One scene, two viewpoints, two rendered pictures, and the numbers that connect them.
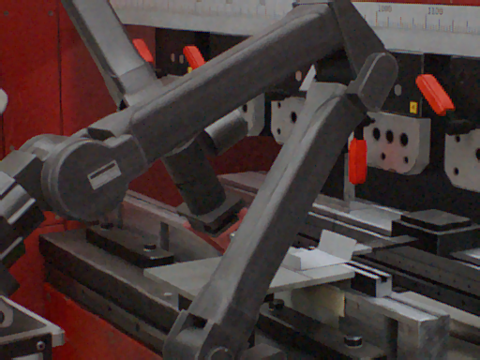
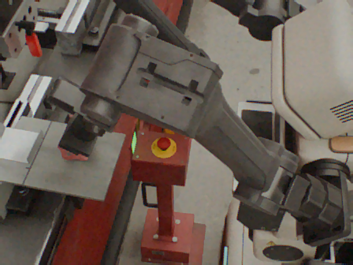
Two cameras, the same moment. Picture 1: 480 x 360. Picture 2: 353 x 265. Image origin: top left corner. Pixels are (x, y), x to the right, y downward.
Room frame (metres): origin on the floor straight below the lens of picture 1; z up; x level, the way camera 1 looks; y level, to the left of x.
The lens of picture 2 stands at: (1.68, 0.72, 1.93)
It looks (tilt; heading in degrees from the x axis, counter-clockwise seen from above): 55 degrees down; 228
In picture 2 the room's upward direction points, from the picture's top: straight up
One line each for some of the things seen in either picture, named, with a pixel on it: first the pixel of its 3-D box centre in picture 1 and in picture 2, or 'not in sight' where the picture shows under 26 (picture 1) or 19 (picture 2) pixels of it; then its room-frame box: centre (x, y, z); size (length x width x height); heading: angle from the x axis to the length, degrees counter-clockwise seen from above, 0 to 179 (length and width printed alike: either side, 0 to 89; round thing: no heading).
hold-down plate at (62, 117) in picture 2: (312, 336); (40, 160); (1.49, -0.01, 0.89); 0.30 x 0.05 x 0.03; 36
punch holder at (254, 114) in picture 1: (250, 82); not in sight; (1.74, 0.10, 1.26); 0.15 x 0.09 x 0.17; 36
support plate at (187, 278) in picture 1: (249, 273); (60, 156); (1.47, 0.08, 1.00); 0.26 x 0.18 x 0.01; 126
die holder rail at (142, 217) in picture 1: (164, 232); not in sight; (2.00, 0.29, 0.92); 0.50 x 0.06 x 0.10; 36
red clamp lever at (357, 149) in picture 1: (361, 149); (29, 39); (1.40, -0.08, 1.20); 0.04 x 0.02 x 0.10; 126
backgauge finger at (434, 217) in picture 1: (404, 235); not in sight; (1.66, -0.17, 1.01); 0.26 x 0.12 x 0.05; 126
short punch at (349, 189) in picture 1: (329, 178); not in sight; (1.56, -0.04, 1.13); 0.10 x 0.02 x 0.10; 36
